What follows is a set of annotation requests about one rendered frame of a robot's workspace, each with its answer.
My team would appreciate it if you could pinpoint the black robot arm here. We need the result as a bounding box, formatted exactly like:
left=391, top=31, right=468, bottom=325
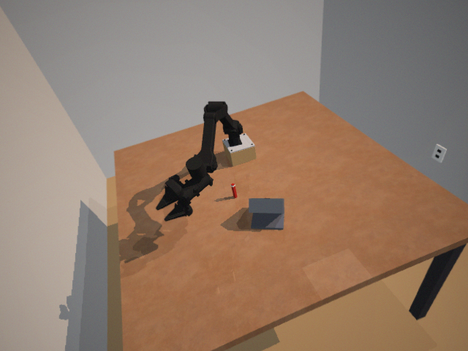
left=186, top=102, right=243, bottom=191

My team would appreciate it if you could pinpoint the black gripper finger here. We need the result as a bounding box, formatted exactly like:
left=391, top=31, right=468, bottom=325
left=165, top=203, right=187, bottom=221
left=156, top=186, right=178, bottom=210

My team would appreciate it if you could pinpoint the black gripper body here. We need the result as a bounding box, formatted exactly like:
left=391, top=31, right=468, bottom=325
left=166, top=179, right=201, bottom=216

